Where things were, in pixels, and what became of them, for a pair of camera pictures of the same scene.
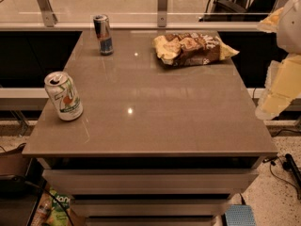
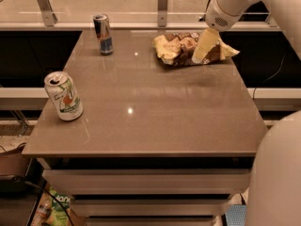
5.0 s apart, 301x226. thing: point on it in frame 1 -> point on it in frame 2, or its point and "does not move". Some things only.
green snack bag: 58,215 does not move
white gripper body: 291,27 -> 218,15
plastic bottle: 43,211 does not move
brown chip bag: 191,49 does not move
